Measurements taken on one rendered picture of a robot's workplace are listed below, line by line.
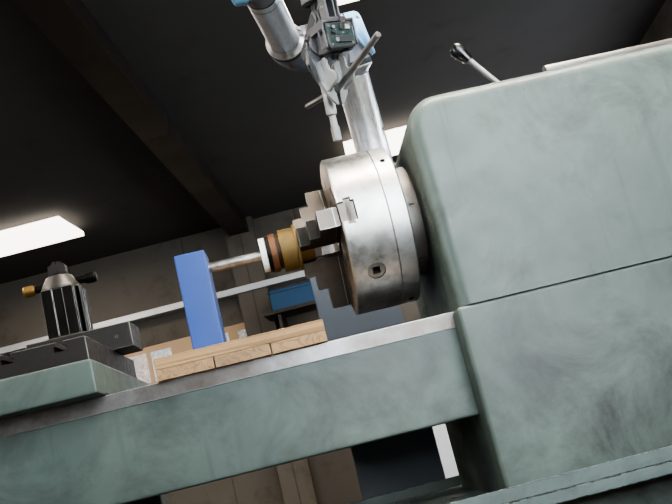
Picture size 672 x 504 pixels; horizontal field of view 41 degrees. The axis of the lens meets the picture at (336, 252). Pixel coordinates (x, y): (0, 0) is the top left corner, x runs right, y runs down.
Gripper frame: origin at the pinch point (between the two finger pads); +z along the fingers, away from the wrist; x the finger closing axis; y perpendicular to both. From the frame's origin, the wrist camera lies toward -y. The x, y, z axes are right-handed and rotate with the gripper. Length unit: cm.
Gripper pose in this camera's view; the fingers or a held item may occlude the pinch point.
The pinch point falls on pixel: (337, 99)
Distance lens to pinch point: 179.6
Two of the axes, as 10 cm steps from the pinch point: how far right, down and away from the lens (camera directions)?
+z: 2.3, 9.7, -0.2
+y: 4.3, -1.2, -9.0
